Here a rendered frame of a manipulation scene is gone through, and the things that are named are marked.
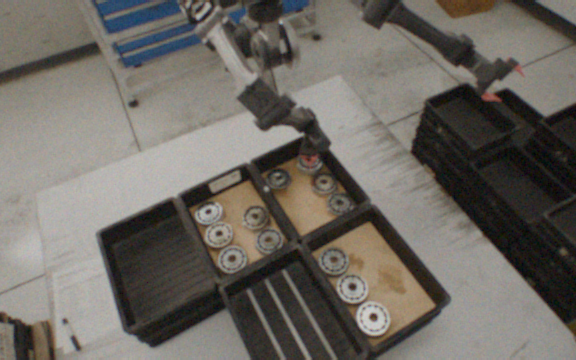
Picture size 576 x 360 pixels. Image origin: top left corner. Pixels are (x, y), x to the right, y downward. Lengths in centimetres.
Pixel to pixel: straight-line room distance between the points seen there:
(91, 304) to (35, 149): 194
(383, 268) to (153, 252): 82
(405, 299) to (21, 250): 232
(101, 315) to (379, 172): 124
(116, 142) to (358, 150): 192
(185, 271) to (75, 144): 202
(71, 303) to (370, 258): 112
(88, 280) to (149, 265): 31
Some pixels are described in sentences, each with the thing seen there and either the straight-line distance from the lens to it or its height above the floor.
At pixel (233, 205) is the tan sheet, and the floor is 83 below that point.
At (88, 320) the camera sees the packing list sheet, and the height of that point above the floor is 70.
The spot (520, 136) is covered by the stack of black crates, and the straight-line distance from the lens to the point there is 272.
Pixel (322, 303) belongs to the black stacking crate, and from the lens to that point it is 134.
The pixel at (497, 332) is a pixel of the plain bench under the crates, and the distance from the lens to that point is 157.
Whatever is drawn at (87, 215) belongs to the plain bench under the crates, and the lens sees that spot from 189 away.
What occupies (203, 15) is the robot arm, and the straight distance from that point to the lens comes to 125.
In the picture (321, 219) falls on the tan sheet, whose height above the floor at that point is 83.
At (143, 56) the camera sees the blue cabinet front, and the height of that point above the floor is 37.
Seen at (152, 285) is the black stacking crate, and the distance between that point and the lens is 146.
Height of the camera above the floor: 210
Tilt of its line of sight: 55 degrees down
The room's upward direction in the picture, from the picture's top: 6 degrees counter-clockwise
